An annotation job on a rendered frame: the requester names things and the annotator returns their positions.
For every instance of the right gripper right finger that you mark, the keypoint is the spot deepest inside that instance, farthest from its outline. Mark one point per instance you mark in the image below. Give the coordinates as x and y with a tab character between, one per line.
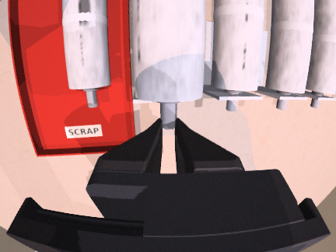
200	154

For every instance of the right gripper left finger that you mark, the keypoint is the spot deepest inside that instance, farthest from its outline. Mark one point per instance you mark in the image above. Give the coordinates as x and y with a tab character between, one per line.
137	153

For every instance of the red scrap tray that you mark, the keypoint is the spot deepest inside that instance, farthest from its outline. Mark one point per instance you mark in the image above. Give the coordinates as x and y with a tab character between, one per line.
58	119

